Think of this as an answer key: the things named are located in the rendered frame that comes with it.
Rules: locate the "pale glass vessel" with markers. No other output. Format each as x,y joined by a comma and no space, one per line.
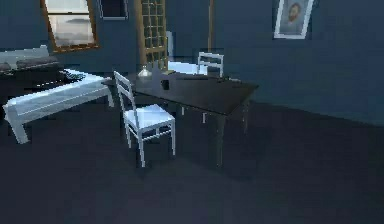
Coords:
144,72

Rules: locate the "dark wooden table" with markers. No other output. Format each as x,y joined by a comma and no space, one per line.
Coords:
200,90

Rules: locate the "black mug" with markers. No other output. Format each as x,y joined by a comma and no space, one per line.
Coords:
165,83

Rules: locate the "white wooden chair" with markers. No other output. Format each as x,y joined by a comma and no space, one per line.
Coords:
146,116
210,61

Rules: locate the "wooden glass pane door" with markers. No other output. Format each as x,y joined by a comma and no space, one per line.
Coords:
152,31

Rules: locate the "white framed dark picture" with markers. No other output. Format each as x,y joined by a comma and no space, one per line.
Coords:
113,8

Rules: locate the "white framed portrait picture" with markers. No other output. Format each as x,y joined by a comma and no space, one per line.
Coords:
293,16

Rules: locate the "brown framed window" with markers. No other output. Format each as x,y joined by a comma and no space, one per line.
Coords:
70,23

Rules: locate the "dark grey pillow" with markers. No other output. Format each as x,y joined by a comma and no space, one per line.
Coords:
36,62

